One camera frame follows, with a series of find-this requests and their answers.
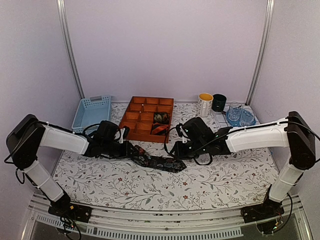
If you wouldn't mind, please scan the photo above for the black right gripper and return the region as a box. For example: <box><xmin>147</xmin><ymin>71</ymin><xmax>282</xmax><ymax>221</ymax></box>
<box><xmin>169</xmin><ymin>140</ymin><xmax>208</xmax><ymax>160</ymax></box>

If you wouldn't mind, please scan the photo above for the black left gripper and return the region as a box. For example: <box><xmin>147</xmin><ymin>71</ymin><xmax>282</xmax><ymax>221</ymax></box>
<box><xmin>103</xmin><ymin>140</ymin><xmax>140</xmax><ymax>160</ymax></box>

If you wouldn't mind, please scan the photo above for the dark floral necktie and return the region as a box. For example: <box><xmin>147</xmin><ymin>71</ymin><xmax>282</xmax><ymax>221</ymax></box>
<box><xmin>127</xmin><ymin>145</ymin><xmax>187</xmax><ymax>173</ymax></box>

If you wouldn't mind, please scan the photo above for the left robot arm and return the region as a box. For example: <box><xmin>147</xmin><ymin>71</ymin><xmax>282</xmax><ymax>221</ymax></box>
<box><xmin>4</xmin><ymin>114</ymin><xmax>130</xmax><ymax>217</ymax></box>

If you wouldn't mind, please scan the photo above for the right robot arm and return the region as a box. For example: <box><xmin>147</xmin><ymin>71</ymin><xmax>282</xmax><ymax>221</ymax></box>
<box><xmin>169</xmin><ymin>111</ymin><xmax>319</xmax><ymax>218</ymax></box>

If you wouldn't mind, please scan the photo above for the white checked dish towel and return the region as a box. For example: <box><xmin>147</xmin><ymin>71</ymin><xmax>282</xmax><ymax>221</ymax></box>
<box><xmin>213</xmin><ymin>111</ymin><xmax>260</xmax><ymax>130</ymax></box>

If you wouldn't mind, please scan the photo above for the light blue plastic basket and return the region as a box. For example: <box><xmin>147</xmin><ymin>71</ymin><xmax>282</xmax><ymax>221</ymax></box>
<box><xmin>71</xmin><ymin>95</ymin><xmax>112</xmax><ymax>133</ymax></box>

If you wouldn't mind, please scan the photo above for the clear drinking glass left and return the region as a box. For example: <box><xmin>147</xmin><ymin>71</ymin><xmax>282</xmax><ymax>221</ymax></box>
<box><xmin>227</xmin><ymin>102</ymin><xmax>242</xmax><ymax>123</ymax></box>

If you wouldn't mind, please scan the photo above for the clear drinking glass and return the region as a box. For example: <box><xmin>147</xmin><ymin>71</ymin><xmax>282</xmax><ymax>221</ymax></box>
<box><xmin>227</xmin><ymin>102</ymin><xmax>242</xmax><ymax>123</ymax></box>
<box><xmin>239</xmin><ymin>105</ymin><xmax>255</xmax><ymax>127</ymax></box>

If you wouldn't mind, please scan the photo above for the white mug yellow inside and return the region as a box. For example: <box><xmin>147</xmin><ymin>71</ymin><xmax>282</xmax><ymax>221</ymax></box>
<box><xmin>198</xmin><ymin>93</ymin><xmax>214</xmax><ymax>117</ymax></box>

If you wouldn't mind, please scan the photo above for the dark green mug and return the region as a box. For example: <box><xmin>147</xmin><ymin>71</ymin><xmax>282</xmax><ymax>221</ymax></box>
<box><xmin>212</xmin><ymin>93</ymin><xmax>227</xmax><ymax>112</ymax></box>

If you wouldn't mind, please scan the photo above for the blue glass tray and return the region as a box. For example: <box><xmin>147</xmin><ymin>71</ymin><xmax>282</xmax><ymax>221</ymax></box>
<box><xmin>226</xmin><ymin>105</ymin><xmax>257</xmax><ymax>127</ymax></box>

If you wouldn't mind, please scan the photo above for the rolled orange striped tie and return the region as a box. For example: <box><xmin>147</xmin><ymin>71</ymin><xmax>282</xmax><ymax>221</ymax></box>
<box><xmin>150</xmin><ymin>123</ymin><xmax>169</xmax><ymax>136</ymax></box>

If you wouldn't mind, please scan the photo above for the rolled olive patterned tie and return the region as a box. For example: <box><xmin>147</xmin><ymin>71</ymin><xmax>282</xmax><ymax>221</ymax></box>
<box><xmin>153</xmin><ymin>112</ymin><xmax>170</xmax><ymax>125</ymax></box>

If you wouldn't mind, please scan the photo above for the orange wooden divider tray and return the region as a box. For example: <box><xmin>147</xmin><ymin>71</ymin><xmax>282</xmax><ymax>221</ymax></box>
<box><xmin>119</xmin><ymin>96</ymin><xmax>174</xmax><ymax>143</ymax></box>

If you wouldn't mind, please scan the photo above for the clear drinking glass right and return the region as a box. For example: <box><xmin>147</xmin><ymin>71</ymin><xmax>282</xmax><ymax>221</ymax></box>
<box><xmin>239</xmin><ymin>105</ymin><xmax>255</xmax><ymax>127</ymax></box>

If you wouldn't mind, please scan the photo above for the floral patterned tablecloth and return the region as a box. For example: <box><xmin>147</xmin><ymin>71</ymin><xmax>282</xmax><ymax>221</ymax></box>
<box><xmin>49</xmin><ymin>101</ymin><xmax>285</xmax><ymax>211</ymax></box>

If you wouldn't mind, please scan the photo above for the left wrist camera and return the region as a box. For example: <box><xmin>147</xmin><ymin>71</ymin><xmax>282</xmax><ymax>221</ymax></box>
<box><xmin>119</xmin><ymin>126</ymin><xmax>130</xmax><ymax>144</ymax></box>

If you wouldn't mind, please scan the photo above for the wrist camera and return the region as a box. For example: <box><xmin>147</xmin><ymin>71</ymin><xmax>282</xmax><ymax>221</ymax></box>
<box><xmin>119</xmin><ymin>126</ymin><xmax>130</xmax><ymax>144</ymax></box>
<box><xmin>175</xmin><ymin>123</ymin><xmax>187</xmax><ymax>144</ymax></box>

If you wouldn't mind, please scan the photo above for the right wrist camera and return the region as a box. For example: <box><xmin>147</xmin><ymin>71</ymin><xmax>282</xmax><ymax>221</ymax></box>
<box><xmin>175</xmin><ymin>123</ymin><xmax>187</xmax><ymax>144</ymax></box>

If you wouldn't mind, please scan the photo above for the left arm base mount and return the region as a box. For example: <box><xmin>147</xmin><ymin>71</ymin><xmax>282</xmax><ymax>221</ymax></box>
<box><xmin>48</xmin><ymin>190</ymin><xmax>92</xmax><ymax>223</ymax></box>

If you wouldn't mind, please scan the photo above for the aluminium front rail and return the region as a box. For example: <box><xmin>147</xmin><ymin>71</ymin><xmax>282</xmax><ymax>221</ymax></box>
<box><xmin>22</xmin><ymin>197</ymin><xmax>315</xmax><ymax>240</ymax></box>

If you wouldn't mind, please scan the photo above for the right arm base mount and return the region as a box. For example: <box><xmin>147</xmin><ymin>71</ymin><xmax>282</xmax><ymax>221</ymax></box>
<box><xmin>240</xmin><ymin>187</ymin><xmax>285</xmax><ymax>223</ymax></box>

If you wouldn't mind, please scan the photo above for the left aluminium frame post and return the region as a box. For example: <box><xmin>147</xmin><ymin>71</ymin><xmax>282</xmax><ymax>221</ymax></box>
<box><xmin>56</xmin><ymin>0</ymin><xmax>85</xmax><ymax>99</ymax></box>

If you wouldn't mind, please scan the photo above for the aluminium frame post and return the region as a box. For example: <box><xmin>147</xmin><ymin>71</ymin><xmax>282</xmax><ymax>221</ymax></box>
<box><xmin>56</xmin><ymin>0</ymin><xmax>85</xmax><ymax>99</ymax></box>
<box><xmin>245</xmin><ymin>0</ymin><xmax>275</xmax><ymax>106</ymax></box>

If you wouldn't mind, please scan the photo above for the right aluminium frame post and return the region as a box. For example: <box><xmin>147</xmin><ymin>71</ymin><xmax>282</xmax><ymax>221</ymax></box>
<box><xmin>245</xmin><ymin>0</ymin><xmax>275</xmax><ymax>106</ymax></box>

